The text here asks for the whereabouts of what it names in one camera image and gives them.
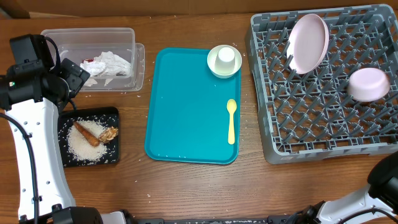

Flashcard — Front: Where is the red silver snack wrapper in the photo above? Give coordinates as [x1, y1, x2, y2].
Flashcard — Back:
[82, 58, 94, 62]

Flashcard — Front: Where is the white napkin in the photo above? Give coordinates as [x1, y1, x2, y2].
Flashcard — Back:
[80, 51, 131, 77]

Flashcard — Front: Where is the brown walnut cookie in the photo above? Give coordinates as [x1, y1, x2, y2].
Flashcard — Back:
[98, 126, 119, 144]

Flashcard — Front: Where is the orange carrot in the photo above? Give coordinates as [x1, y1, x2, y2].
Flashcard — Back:
[73, 122, 100, 147]

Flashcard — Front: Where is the pale green bowl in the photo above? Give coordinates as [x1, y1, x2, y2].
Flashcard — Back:
[207, 45, 242, 78]

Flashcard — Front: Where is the white cup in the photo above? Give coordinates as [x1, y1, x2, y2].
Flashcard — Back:
[215, 47, 235, 74]

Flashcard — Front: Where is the yellow plastic spoon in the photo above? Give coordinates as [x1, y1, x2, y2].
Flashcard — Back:
[226, 99, 237, 145]

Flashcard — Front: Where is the large white plate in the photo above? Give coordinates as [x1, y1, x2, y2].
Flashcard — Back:
[286, 14, 329, 74]

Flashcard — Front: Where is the pink bowl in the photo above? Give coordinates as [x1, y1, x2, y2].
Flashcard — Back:
[347, 68, 390, 102]

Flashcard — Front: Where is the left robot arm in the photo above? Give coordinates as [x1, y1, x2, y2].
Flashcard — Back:
[1, 34, 134, 223]

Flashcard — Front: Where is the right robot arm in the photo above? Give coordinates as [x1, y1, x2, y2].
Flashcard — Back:
[287, 152, 397, 223]

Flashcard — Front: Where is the grey dishwasher rack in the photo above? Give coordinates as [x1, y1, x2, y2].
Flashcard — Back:
[246, 4, 397, 164]

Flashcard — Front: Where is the small white tissue piece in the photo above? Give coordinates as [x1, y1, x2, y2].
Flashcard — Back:
[83, 77, 113, 88]

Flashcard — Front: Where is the clear plastic bin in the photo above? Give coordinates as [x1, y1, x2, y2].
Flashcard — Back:
[41, 27, 145, 91]

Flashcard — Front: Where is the black plastic tray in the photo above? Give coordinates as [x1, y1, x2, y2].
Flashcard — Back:
[57, 106, 121, 168]

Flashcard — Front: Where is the pile of rice grains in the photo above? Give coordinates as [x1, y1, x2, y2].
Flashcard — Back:
[58, 114, 119, 167]

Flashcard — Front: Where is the teal plastic tray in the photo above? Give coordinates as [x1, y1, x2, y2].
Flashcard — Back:
[144, 48, 241, 164]

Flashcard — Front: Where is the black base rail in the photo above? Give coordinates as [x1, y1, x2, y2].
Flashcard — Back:
[132, 215, 289, 224]

